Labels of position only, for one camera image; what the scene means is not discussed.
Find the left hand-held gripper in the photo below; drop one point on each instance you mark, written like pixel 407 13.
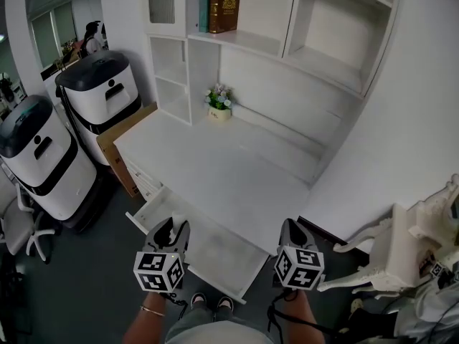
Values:
pixel 157 271

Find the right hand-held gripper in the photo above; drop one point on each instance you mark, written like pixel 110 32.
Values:
pixel 299 269

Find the wide white desk drawer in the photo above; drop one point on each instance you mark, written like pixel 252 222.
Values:
pixel 222 249

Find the person's right forearm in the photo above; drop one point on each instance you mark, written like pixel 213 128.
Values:
pixel 299 310

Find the person's left forearm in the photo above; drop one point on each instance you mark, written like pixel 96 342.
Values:
pixel 147 324

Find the person's left shoe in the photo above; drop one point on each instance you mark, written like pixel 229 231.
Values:
pixel 198 299

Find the person's shoe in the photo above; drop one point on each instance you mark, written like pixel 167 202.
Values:
pixel 198 299
pixel 226 304

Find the person's right shoe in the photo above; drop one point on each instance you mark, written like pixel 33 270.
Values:
pixel 226 304

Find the brown cardboard box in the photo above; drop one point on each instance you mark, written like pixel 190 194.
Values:
pixel 118 156

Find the white desk with hutch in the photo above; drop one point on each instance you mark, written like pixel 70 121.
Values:
pixel 233 163

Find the white carved vanity table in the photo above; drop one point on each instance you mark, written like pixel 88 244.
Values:
pixel 394 263

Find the grey shorts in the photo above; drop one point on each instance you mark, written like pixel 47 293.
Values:
pixel 215 332

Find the white and black service robot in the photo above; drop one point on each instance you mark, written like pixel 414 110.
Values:
pixel 107 91
pixel 46 170

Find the patterned black and white block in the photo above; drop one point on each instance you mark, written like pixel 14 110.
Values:
pixel 435 267

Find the small potted flower plant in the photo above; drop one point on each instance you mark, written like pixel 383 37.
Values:
pixel 218 100

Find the white office chair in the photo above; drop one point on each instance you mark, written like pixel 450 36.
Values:
pixel 18 228

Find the grey cloth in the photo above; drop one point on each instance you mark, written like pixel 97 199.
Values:
pixel 430 314

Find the teal hardcover book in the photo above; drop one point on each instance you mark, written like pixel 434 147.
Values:
pixel 204 7

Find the white ribbed glass cabinet door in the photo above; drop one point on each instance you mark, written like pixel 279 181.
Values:
pixel 163 2

